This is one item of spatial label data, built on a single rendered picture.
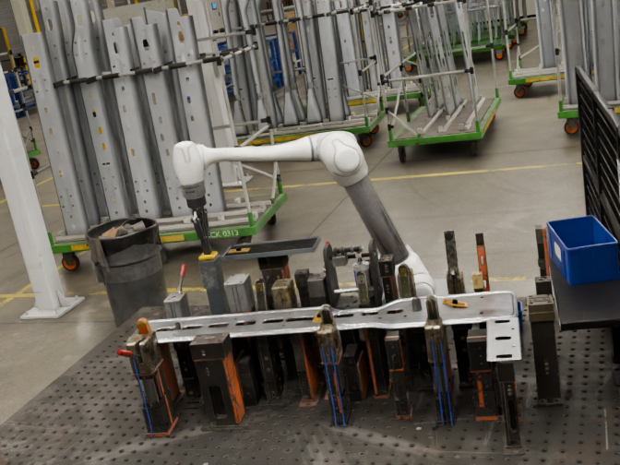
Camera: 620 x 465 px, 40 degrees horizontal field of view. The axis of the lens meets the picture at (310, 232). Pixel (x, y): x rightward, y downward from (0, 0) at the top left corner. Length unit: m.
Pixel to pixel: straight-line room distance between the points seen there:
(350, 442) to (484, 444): 0.43
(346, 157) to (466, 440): 1.07
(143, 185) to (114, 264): 1.91
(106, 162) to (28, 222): 1.28
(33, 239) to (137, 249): 1.18
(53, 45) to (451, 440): 5.71
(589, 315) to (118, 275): 3.71
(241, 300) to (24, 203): 3.61
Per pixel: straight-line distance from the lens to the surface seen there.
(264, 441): 2.91
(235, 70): 10.70
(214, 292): 3.37
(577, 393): 2.94
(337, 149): 3.07
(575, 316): 2.68
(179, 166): 3.22
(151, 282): 5.79
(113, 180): 7.60
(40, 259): 6.64
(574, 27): 9.52
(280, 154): 3.26
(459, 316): 2.81
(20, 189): 6.52
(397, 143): 9.07
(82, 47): 7.57
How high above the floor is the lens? 2.15
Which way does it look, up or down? 17 degrees down
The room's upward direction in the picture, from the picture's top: 10 degrees counter-clockwise
